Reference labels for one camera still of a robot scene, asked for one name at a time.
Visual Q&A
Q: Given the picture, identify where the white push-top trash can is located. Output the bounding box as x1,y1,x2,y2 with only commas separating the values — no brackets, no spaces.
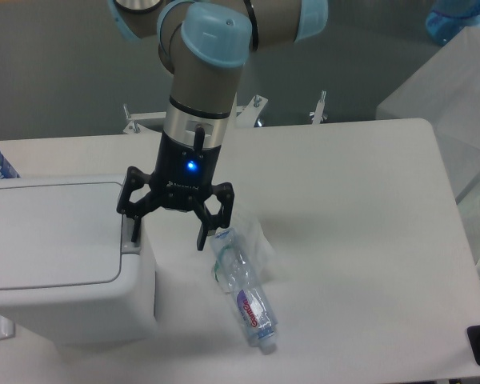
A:
0,175,157,345

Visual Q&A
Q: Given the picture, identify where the crushed clear plastic bottle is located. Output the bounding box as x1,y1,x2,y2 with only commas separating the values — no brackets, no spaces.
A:
210,229,278,354

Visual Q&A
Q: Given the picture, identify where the crumpled clear plastic wrapper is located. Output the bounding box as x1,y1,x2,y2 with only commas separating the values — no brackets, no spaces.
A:
230,205,275,274

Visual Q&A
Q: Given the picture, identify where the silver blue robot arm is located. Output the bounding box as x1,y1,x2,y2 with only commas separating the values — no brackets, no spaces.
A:
108,0,329,249

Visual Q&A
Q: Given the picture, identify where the blue water jug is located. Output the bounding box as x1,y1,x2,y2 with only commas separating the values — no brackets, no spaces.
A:
425,0,480,46

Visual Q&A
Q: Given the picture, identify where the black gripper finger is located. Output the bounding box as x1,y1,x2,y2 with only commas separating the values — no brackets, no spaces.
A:
116,166,167,243
192,182,236,252

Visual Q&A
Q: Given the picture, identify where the metal clamp bolt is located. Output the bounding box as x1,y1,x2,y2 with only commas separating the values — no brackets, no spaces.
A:
309,90,328,125

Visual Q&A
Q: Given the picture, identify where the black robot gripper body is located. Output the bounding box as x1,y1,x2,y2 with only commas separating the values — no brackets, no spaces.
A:
148,131,220,212

